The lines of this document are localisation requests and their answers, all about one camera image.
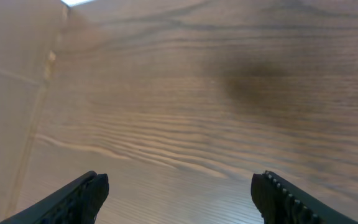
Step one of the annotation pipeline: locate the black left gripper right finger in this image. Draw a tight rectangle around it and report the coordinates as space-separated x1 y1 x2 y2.
250 170 358 224

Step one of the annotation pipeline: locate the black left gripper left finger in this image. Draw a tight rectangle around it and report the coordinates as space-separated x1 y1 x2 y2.
0 171 109 224

